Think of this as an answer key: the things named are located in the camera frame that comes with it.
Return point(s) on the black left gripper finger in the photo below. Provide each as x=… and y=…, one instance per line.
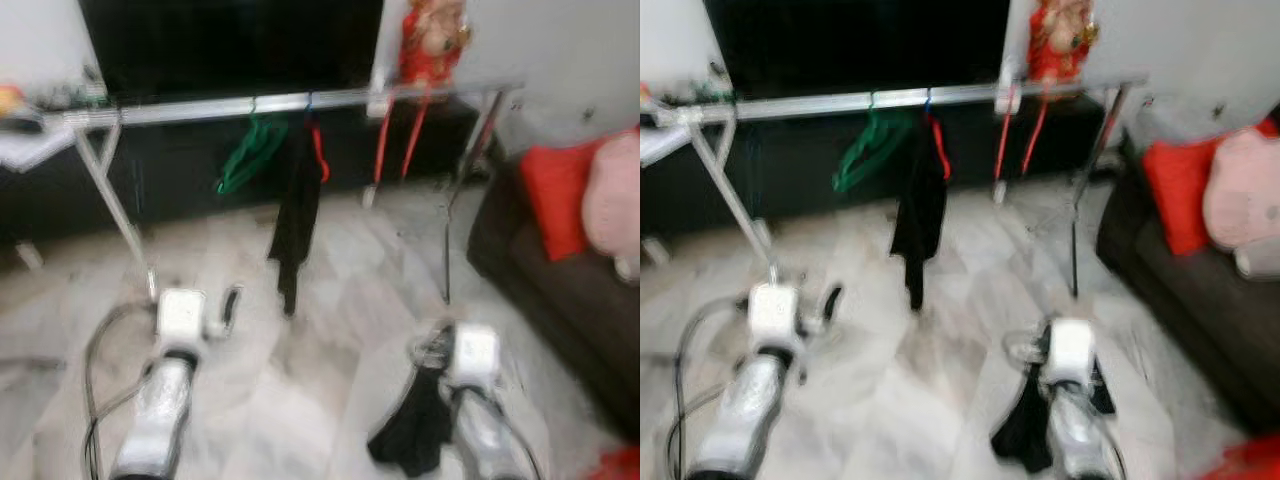
x=832, y=300
x=233, y=302

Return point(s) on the black garment yellow-green mark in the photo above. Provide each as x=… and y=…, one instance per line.
x=415, y=430
x=1025, y=430

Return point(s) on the green plastic hanger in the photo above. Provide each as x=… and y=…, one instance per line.
x=250, y=155
x=868, y=150

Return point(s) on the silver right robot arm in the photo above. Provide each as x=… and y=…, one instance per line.
x=1085, y=435
x=485, y=435

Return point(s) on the dark grey fabric sofa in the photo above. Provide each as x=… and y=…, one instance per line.
x=560, y=320
x=1190, y=320

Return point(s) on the black television console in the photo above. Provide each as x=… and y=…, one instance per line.
x=800, y=165
x=180, y=170

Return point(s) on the red cushion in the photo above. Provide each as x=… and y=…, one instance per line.
x=1180, y=195
x=555, y=200

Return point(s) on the steel clothes rack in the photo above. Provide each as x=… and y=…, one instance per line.
x=820, y=103
x=200, y=108

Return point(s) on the red plastic stool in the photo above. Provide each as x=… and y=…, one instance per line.
x=620, y=465
x=1245, y=462

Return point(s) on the pink cat face pillow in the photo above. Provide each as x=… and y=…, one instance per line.
x=1245, y=190
x=615, y=200

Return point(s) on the white paper stack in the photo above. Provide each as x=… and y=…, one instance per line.
x=30, y=148
x=660, y=143

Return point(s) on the grey Totoro plush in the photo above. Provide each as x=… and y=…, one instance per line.
x=1262, y=262

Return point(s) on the white pink tissue pack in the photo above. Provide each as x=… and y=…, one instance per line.
x=380, y=95
x=1007, y=90

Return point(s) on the black flat television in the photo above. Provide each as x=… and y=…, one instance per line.
x=230, y=45
x=860, y=42

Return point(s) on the orange round plush toy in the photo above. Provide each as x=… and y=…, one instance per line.
x=10, y=100

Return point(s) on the red laughing Buddha statue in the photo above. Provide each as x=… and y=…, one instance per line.
x=1060, y=42
x=432, y=45

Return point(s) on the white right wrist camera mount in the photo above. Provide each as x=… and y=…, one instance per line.
x=476, y=355
x=1071, y=350

